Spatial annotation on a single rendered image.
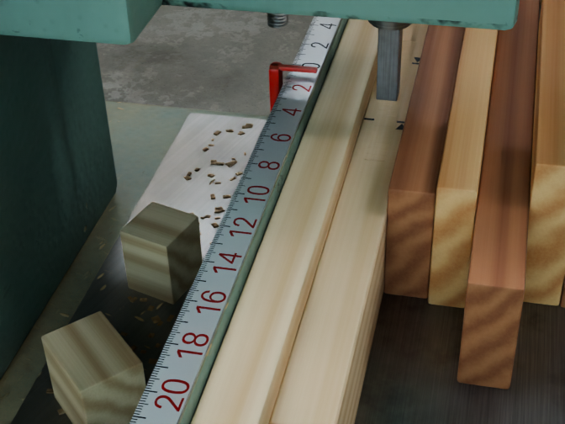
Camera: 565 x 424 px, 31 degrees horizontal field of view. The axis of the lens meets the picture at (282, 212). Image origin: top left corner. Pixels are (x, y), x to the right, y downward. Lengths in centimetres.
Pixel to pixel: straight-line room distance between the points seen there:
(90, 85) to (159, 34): 208
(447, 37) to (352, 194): 12
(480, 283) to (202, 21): 240
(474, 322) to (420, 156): 8
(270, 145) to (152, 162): 29
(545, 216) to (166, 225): 23
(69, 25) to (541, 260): 20
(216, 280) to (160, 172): 34
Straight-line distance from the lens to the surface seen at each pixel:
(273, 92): 45
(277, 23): 49
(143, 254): 55
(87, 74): 58
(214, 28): 268
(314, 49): 46
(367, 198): 39
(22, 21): 39
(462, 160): 39
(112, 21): 37
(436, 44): 48
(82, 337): 49
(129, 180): 66
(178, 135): 70
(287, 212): 37
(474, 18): 38
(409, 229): 39
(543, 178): 38
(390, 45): 42
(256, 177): 38
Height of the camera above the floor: 117
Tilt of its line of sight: 36 degrees down
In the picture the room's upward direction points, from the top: 2 degrees counter-clockwise
